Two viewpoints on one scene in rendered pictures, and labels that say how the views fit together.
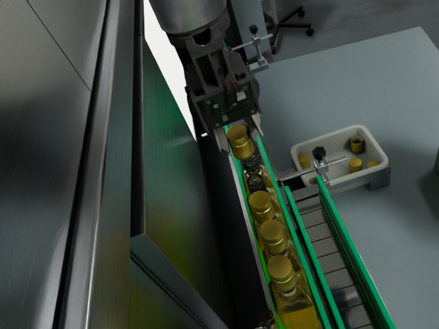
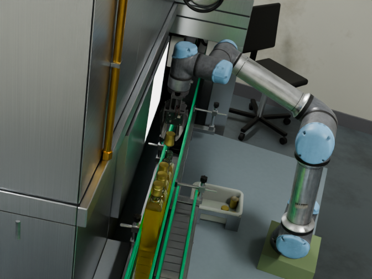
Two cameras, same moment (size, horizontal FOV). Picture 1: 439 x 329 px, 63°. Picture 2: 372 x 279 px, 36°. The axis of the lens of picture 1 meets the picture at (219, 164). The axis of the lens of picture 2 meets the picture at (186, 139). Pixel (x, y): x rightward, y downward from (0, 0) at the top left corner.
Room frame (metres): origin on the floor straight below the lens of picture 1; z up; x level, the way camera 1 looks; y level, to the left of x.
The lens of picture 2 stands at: (-1.30, 0.10, 2.28)
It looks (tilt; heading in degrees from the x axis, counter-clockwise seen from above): 31 degrees down; 353
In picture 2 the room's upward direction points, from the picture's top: 11 degrees clockwise
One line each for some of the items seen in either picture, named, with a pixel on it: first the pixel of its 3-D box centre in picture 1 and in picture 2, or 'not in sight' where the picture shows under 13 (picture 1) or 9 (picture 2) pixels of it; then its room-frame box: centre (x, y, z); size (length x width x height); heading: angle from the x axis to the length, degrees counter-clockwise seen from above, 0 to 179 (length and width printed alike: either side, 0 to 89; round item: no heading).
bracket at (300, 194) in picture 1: (308, 198); (186, 206); (0.51, -0.17, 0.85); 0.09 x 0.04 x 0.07; 82
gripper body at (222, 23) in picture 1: (213, 68); (175, 104); (0.37, -0.04, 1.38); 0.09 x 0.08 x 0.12; 174
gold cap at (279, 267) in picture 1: (281, 273); (157, 188); (0.22, -0.02, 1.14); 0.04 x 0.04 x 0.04
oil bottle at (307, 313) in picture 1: (296, 311); (151, 223); (0.22, -0.02, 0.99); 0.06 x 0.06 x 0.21; 82
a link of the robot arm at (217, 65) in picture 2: not in sight; (214, 67); (0.36, -0.14, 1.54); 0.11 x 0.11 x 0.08; 71
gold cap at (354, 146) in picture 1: (357, 144); (233, 202); (0.65, -0.39, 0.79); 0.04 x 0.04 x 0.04
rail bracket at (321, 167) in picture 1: (311, 171); (195, 188); (0.51, -0.19, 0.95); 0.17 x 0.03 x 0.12; 82
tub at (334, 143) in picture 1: (337, 164); (215, 205); (0.61, -0.30, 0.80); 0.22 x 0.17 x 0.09; 82
